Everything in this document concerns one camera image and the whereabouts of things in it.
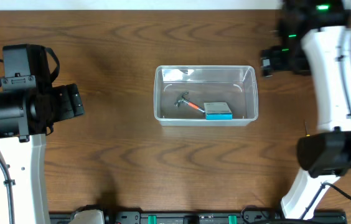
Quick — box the small claw hammer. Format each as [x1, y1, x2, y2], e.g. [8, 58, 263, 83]
[174, 91, 205, 114]

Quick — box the black yellow screwdriver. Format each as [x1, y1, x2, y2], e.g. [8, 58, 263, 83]
[303, 119, 310, 137]

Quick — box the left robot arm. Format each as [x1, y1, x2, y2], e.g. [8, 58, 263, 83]
[0, 44, 85, 223]

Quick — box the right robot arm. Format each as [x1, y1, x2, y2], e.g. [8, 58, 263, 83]
[261, 0, 351, 222]

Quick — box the clear plastic container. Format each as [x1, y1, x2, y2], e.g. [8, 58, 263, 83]
[154, 65, 259, 126]

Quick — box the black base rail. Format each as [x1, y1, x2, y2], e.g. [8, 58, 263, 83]
[49, 210, 348, 224]

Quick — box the blue white cardboard box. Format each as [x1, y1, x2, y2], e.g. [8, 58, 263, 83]
[204, 102, 233, 120]

